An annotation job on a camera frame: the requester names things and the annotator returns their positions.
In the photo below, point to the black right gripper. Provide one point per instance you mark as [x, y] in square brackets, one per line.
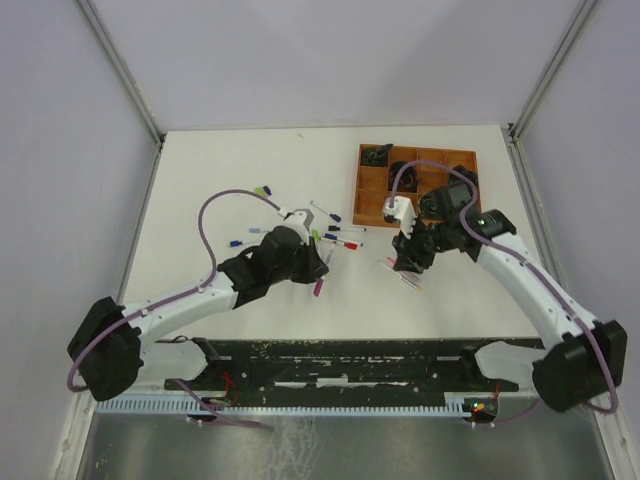
[408, 256]

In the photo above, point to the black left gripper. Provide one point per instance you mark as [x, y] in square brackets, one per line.
[315, 267]

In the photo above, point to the magenta capped marker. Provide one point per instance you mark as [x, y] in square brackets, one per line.
[320, 282]

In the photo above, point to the pink highlighter pen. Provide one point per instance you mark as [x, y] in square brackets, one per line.
[411, 276]

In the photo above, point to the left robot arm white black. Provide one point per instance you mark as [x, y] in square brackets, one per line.
[118, 347]

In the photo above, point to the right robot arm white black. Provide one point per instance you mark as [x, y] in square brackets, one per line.
[581, 358]

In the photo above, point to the white marker black cap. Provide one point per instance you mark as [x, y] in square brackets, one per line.
[338, 228]

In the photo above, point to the orange wooden compartment tray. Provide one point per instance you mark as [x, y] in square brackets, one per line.
[378, 165]

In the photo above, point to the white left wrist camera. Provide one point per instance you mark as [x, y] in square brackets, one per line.
[299, 220]

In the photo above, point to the white slotted cable duct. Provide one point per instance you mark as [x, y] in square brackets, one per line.
[173, 404]

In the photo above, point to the aluminium frame post right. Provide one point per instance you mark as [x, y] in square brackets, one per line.
[575, 27]

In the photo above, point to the aluminium frame post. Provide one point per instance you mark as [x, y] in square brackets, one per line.
[575, 27]
[96, 25]

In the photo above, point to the aluminium frame post left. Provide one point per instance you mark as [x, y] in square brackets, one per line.
[96, 25]

